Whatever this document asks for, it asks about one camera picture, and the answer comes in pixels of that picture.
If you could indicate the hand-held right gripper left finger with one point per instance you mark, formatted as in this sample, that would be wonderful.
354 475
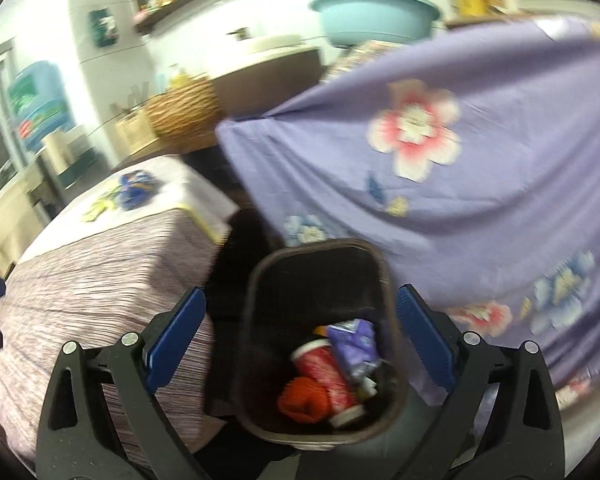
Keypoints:
177 340

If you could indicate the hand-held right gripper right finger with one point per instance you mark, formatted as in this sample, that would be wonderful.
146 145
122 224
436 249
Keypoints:
425 340

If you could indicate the purple snack packet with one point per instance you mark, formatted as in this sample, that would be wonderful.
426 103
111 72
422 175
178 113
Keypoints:
355 345

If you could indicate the red can with white rims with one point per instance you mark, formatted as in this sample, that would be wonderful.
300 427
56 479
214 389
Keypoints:
325 375

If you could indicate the red wrapper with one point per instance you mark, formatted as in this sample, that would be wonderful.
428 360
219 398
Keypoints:
302 400

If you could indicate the black plastic trash bin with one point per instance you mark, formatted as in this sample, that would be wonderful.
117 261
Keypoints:
300 280

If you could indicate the white crumpled paper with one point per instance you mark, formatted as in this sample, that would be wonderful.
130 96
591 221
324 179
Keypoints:
367 389

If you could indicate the yellow can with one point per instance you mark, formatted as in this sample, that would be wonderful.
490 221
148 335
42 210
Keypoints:
321 331

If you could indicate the purple floral cloth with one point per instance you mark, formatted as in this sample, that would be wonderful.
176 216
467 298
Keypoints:
505 210

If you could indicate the white and teal container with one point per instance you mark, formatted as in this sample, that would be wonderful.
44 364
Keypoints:
67 155

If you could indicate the blue water jug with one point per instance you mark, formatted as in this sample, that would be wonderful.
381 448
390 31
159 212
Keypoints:
42 105

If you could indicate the small wooden crate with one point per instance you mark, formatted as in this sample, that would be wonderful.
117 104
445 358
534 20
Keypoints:
135 130

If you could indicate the wicker basket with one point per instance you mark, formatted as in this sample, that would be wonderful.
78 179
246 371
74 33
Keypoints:
185 110

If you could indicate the yellow bottle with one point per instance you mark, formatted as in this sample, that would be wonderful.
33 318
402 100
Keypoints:
180 77

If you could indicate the brown cabinet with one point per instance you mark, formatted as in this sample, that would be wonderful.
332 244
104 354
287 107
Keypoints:
265 85

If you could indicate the patterned box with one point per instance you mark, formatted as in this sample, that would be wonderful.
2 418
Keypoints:
360 57

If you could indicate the white sink top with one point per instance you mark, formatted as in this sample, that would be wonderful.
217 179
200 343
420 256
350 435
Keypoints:
275 44

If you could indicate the teal plastic basin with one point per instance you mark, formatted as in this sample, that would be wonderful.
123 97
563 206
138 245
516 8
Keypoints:
375 20

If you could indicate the teal wall holder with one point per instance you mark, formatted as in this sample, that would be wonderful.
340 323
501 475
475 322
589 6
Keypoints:
104 27

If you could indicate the wall socket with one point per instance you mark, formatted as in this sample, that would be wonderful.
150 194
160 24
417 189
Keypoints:
240 34

